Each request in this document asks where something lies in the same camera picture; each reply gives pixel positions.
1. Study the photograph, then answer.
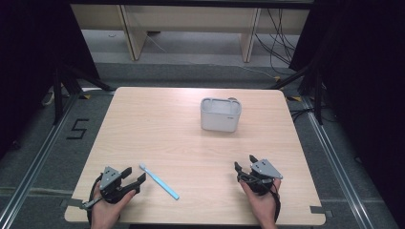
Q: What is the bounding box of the person's right hand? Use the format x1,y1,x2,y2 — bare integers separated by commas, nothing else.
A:
238,178,283,229

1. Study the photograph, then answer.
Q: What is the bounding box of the aluminium floor rail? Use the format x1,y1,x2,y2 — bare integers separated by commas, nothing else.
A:
0,92,82,229
300,94,376,229

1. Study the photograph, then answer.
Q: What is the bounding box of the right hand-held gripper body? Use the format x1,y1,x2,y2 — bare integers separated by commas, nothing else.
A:
237,158,284,196

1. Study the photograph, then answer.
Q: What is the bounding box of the black curtain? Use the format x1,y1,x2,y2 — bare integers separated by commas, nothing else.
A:
288,0,405,223
0,0,101,160

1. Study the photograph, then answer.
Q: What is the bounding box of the beige wooden bench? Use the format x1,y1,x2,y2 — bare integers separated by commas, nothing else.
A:
70,3,312,64

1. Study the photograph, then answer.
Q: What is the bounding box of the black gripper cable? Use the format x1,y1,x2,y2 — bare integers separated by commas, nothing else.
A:
268,183,283,223
86,173,104,228

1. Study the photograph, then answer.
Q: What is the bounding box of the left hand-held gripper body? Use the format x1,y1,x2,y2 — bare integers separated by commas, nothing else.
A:
99,165,135,204

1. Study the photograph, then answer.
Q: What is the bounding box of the black floor cable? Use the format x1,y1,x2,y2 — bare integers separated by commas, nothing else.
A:
288,107,319,123

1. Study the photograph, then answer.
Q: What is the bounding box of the black metal stand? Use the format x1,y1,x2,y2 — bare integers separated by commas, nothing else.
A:
266,63,325,126
52,61,114,126

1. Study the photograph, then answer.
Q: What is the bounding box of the grey cable plug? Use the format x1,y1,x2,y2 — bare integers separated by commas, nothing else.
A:
80,197,104,211

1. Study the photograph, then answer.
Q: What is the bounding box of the bundle of black cables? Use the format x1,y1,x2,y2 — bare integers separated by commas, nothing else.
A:
253,9,302,76

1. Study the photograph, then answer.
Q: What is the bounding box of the light blue toothbrush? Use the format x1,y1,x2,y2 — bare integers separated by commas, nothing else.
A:
139,162,181,201

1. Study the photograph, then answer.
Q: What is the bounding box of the white toothbrush holder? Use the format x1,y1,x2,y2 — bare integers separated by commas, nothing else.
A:
200,96,243,134

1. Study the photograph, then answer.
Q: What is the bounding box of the person's left hand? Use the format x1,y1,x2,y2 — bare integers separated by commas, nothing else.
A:
90,189,137,229

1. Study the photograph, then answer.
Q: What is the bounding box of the white cable coil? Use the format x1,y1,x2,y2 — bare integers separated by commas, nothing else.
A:
40,90,57,108

